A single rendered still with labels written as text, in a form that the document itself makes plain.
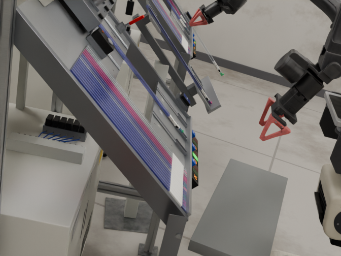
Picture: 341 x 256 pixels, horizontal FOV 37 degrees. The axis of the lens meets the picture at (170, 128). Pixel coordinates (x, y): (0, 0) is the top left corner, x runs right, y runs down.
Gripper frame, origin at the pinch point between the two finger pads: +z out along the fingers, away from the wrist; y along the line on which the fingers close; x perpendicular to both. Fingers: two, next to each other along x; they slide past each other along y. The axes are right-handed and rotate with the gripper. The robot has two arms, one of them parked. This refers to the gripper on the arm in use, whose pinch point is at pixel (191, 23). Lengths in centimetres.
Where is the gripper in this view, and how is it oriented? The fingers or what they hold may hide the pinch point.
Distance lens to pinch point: 229.5
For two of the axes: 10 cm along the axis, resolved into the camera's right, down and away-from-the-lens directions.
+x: 5.2, 7.4, 4.3
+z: -8.5, 5.0, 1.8
